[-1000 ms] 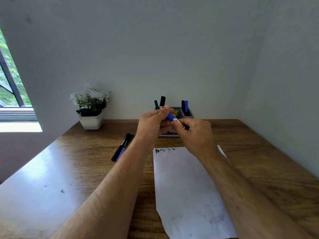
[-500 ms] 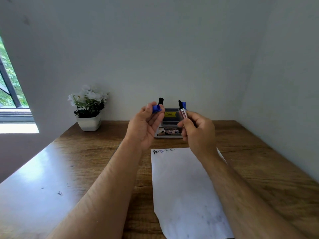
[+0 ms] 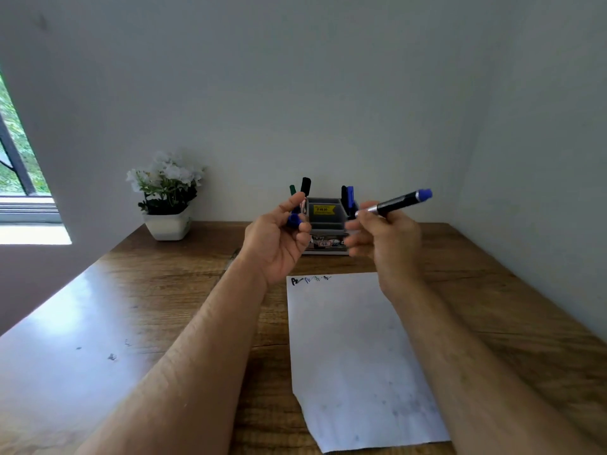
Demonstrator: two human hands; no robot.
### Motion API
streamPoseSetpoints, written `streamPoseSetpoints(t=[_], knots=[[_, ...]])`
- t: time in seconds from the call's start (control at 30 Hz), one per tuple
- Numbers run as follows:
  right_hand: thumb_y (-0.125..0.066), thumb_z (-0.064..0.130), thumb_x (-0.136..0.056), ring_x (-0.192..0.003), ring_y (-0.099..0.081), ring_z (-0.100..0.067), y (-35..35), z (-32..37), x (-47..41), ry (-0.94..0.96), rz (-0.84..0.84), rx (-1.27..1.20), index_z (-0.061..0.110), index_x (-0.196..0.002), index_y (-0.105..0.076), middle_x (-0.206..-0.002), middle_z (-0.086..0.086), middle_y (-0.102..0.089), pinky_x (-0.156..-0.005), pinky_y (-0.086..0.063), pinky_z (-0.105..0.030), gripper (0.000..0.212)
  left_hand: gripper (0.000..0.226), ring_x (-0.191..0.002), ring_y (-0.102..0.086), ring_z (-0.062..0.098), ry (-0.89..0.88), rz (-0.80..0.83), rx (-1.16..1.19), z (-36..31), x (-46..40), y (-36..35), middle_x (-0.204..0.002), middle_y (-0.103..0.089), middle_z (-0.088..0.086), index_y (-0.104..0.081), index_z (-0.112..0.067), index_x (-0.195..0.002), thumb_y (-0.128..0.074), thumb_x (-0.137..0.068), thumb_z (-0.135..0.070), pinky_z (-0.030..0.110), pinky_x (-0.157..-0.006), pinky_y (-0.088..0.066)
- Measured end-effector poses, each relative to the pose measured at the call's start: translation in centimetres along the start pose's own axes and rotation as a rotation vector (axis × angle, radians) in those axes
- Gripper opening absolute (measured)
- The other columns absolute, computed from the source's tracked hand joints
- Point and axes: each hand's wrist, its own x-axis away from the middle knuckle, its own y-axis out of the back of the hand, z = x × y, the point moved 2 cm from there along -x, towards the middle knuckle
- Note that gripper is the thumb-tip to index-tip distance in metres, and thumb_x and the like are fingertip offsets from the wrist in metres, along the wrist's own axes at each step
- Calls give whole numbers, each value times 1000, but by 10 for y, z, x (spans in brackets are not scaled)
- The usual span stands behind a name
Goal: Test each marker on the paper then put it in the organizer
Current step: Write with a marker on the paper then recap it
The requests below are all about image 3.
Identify person's right hand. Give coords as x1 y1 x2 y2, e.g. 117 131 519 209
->
343 201 424 299

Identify thick blue silver banded marker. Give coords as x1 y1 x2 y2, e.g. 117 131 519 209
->
355 188 433 219

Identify white potted flower plant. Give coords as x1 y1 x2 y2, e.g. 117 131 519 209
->
125 151 205 242

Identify person's right forearm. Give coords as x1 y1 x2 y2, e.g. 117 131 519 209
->
381 279 603 455

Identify grey window frame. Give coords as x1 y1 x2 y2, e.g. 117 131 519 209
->
0 73 63 224

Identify grey white desk organizer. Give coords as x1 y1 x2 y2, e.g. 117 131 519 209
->
303 197 359 255

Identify person's left hand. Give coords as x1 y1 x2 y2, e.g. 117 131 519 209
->
239 193 313 289

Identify white paper sheet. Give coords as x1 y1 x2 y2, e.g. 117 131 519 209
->
286 272 451 454

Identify person's left forearm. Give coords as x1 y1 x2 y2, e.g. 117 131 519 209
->
75 253 269 455

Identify green foliage outside window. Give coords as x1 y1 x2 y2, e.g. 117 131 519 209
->
0 75 51 195

